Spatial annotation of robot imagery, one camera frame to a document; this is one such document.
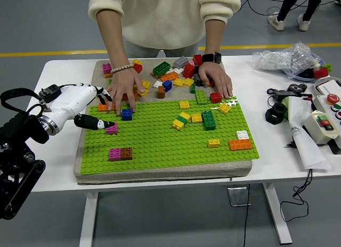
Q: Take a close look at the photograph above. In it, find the person's right hand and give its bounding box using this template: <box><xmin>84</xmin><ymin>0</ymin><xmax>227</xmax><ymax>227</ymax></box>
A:
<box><xmin>105</xmin><ymin>67</ymin><xmax>149</xmax><ymax>116</ymax></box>

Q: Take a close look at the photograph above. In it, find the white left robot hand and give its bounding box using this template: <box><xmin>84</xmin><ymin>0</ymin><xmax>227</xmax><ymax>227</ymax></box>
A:
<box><xmin>42</xmin><ymin>84</ymin><xmax>117</xmax><ymax>130</ymax></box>

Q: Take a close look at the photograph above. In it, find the person's left hand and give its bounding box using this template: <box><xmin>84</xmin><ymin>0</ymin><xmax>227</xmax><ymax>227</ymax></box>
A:
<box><xmin>198</xmin><ymin>62</ymin><xmax>234</xmax><ymax>99</ymax></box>

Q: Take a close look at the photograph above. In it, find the green studded baseplate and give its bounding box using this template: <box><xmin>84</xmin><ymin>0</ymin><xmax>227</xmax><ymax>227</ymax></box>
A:
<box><xmin>80</xmin><ymin>96</ymin><xmax>261</xmax><ymax>176</ymax></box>

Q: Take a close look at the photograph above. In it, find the long grey toy brick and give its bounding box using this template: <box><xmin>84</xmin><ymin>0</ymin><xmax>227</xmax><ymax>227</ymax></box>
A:
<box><xmin>173</xmin><ymin>56</ymin><xmax>190</xmax><ymax>69</ymax></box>

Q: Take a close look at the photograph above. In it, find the long dark green brick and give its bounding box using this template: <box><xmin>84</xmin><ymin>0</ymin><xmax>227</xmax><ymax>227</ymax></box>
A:
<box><xmin>152</xmin><ymin>61</ymin><xmax>172</xmax><ymax>78</ymax></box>
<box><xmin>201</xmin><ymin>110</ymin><xmax>217</xmax><ymax>131</ymax></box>

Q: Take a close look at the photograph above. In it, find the yellow and green brick stack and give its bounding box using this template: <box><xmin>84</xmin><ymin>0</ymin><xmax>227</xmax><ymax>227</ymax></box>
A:
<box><xmin>172</xmin><ymin>111</ymin><xmax>192</xmax><ymax>131</ymax></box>

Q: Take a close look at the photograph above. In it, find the black wristwatch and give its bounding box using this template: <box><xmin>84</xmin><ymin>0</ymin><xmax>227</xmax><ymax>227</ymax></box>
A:
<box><xmin>201</xmin><ymin>52</ymin><xmax>222</xmax><ymax>64</ymax></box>

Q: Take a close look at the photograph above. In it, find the black power adapter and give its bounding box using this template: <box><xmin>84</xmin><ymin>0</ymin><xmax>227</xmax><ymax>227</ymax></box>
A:
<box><xmin>38</xmin><ymin>84</ymin><xmax>62</xmax><ymax>103</ymax></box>

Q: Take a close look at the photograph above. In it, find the yellow floor tape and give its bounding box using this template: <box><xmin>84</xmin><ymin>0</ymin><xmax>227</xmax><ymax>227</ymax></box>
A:
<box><xmin>0</xmin><ymin>43</ymin><xmax>341</xmax><ymax>58</ymax></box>

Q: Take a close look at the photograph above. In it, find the clear bubble wrap bag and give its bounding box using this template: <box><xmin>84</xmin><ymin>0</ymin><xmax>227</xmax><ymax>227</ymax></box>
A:
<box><xmin>252</xmin><ymin>41</ymin><xmax>325</xmax><ymax>77</ymax></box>

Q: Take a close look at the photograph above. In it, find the black power supply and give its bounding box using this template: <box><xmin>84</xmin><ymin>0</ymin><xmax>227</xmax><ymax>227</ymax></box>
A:
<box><xmin>267</xmin><ymin>88</ymin><xmax>313</xmax><ymax>103</ymax></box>

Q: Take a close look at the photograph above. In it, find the person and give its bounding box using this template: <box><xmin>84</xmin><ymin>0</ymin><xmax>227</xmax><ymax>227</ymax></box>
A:
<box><xmin>85</xmin><ymin>0</ymin><xmax>242</xmax><ymax>116</ymax></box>
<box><xmin>267</xmin><ymin>0</ymin><xmax>325</xmax><ymax>32</ymax></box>

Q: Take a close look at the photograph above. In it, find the black gear wheel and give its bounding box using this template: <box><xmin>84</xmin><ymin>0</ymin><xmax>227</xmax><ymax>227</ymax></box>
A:
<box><xmin>287</xmin><ymin>83</ymin><xmax>307</xmax><ymax>94</ymax></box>

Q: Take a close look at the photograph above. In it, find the clear blue-rimmed container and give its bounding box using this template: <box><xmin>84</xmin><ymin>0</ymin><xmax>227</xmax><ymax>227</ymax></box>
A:
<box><xmin>282</xmin><ymin>57</ymin><xmax>331</xmax><ymax>84</ymax></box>

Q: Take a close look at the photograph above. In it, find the grey-brown mat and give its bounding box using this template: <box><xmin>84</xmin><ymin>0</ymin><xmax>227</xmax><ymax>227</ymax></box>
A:
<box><xmin>73</xmin><ymin>57</ymin><xmax>253</xmax><ymax>186</ymax></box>

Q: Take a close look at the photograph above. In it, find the white button control box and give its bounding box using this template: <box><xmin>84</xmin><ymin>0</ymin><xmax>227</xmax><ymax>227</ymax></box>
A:
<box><xmin>311</xmin><ymin>92</ymin><xmax>341</xmax><ymax>120</ymax></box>

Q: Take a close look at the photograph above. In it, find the white oval case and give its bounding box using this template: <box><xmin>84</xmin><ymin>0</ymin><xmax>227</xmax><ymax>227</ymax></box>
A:
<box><xmin>313</xmin><ymin>76</ymin><xmax>341</xmax><ymax>96</ymax></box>

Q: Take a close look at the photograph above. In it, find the white paper sheet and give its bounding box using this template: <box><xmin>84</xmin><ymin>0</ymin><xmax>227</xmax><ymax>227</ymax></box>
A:
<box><xmin>282</xmin><ymin>95</ymin><xmax>332</xmax><ymax>170</ymax></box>

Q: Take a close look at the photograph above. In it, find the white table leg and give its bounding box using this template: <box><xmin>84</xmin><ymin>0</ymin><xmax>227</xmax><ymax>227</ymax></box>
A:
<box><xmin>79</xmin><ymin>191</ymin><xmax>100</xmax><ymax>247</ymax></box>
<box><xmin>262</xmin><ymin>182</ymin><xmax>293</xmax><ymax>245</ymax></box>

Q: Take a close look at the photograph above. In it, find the metal floor plate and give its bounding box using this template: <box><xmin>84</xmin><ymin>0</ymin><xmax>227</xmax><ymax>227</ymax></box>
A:
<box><xmin>227</xmin><ymin>186</ymin><xmax>252</xmax><ymax>207</ymax></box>

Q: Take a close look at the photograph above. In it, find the bead bracelet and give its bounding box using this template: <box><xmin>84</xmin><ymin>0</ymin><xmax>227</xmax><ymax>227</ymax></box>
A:
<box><xmin>110</xmin><ymin>63</ymin><xmax>134</xmax><ymax>74</ymax></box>

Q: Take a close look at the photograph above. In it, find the black floor cable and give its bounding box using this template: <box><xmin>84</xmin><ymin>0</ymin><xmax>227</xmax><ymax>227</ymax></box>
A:
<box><xmin>246</xmin><ymin>0</ymin><xmax>341</xmax><ymax>18</ymax></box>

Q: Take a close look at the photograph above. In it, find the white switch box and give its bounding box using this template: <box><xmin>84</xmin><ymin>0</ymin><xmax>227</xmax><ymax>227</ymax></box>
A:
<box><xmin>303</xmin><ymin>110</ymin><xmax>341</xmax><ymax>146</ymax></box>

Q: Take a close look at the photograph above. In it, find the black hanging cable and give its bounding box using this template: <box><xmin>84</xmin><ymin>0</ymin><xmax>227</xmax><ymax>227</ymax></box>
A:
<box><xmin>241</xmin><ymin>183</ymin><xmax>251</xmax><ymax>247</ymax></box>
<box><xmin>279</xmin><ymin>168</ymin><xmax>313</xmax><ymax>223</ymax></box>

